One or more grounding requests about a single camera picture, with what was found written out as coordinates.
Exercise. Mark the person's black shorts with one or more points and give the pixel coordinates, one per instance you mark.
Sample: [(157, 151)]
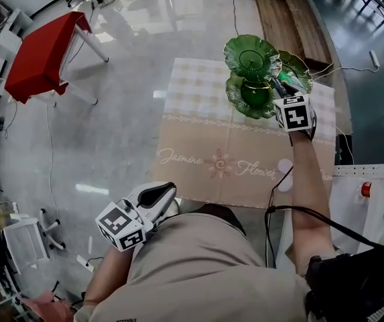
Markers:
[(225, 215)]

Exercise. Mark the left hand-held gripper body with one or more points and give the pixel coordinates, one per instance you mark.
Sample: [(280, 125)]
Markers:
[(119, 226)]

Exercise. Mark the green tiered glass dish stand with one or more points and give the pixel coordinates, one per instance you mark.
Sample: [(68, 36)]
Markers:
[(252, 59)]

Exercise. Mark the green candy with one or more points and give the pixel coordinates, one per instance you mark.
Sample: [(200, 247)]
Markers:
[(283, 76)]

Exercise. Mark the beige floral tablecloth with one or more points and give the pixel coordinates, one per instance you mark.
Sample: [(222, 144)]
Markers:
[(195, 129)]

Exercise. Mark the person's white shoe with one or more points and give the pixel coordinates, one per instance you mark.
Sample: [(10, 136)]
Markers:
[(173, 210)]

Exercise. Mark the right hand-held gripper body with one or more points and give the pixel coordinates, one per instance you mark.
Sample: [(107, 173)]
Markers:
[(293, 114)]

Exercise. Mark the red cloth covered table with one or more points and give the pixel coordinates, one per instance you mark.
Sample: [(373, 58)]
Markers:
[(41, 59)]

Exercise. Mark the white cubby shelf unit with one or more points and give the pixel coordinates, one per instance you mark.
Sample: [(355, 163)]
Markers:
[(14, 35)]

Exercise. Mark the person's left forearm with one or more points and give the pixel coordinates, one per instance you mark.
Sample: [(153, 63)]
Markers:
[(108, 277)]

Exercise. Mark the white power strip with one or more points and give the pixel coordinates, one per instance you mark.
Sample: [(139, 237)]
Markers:
[(374, 58)]

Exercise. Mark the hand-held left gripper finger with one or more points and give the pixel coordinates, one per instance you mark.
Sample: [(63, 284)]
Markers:
[(161, 211), (156, 186)]

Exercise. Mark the black bag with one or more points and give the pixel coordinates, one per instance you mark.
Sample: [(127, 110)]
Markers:
[(352, 280)]

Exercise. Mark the person's beige shirt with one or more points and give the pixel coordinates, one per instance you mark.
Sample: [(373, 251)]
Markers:
[(195, 273)]

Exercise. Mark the white side cabinet with items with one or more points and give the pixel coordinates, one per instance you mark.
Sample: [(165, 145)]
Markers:
[(346, 193)]

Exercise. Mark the person's right forearm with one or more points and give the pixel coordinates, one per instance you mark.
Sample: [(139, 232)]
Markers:
[(309, 196)]

